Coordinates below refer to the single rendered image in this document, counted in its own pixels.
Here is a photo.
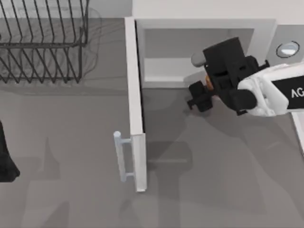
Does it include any orange brown bread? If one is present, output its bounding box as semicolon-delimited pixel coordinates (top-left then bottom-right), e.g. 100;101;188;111
205;75;214;92

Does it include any pale grey rounded box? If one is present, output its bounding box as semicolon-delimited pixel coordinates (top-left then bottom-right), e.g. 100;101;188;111
191;51;208;67

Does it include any pale microwave oven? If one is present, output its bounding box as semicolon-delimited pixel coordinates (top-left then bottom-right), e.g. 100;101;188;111
132;0;304;153

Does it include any round microwave knob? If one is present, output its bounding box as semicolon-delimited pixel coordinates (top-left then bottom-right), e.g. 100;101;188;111
276;40;301;58

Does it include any white microwave door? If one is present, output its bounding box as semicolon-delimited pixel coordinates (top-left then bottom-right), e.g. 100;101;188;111
124;17;148;193

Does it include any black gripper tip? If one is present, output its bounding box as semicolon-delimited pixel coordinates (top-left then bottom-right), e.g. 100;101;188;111
0;120;21;183

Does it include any pale blue door handle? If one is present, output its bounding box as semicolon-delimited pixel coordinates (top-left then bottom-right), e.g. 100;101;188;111
113;131;133;182

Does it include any dark wire dish rack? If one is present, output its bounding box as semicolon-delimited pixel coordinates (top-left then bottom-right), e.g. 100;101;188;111
0;0;91;84

